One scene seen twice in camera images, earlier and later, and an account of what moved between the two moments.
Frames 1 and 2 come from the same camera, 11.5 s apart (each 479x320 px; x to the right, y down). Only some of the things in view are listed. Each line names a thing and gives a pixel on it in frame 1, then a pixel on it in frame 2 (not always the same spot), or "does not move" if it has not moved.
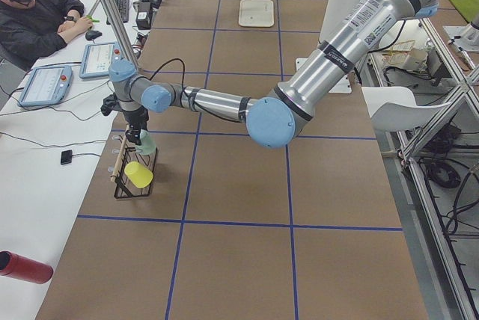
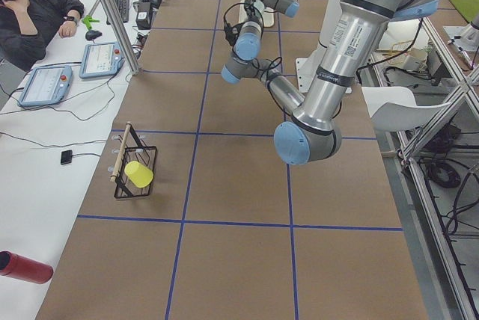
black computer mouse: [93, 34] does not move
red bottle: [13, 265] does not move
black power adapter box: [144, 14] does not move
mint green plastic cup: [147, 145] -> [259, 6]
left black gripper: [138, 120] -> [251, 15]
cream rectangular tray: [256, 13] does not move
